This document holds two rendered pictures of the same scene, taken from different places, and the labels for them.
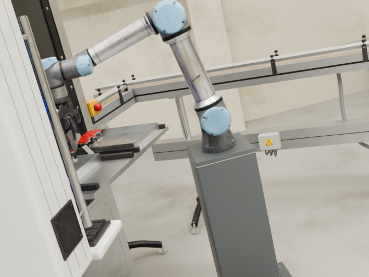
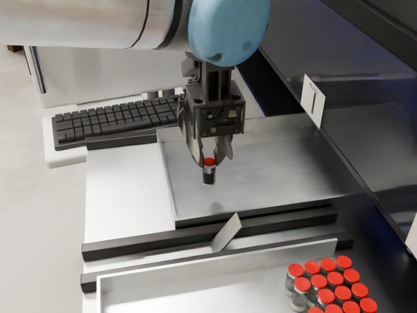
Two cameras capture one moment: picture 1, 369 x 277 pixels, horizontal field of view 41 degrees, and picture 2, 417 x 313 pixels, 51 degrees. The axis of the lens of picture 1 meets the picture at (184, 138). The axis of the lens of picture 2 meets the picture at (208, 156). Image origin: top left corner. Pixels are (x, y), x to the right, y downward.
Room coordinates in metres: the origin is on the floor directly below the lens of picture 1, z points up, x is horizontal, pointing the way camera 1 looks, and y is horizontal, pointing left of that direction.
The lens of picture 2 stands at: (2.30, 0.12, 1.39)
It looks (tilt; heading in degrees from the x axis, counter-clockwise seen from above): 37 degrees down; 145
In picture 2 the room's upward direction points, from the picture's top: straight up
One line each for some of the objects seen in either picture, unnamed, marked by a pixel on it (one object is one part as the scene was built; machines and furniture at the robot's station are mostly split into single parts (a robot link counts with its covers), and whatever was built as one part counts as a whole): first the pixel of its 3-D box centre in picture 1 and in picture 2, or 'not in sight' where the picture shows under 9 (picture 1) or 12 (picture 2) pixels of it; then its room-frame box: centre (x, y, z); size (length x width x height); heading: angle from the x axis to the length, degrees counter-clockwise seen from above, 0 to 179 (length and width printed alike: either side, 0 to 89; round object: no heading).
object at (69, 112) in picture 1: (63, 112); (212, 86); (1.87, 0.43, 1.11); 0.09 x 0.08 x 0.12; 156
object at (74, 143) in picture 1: (76, 138); (197, 149); (1.86, 0.41, 1.00); 0.06 x 0.03 x 0.09; 156
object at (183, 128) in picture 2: (70, 129); (193, 116); (1.84, 0.41, 1.05); 0.05 x 0.02 x 0.09; 66
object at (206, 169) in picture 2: (73, 156); (208, 172); (1.85, 0.44, 0.94); 0.02 x 0.02 x 0.04
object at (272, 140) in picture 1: (269, 141); not in sight; (2.73, -0.48, 0.50); 0.12 x 0.05 x 0.09; 66
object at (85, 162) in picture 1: (47, 173); (256, 164); (1.84, 0.55, 0.90); 0.34 x 0.26 x 0.04; 66
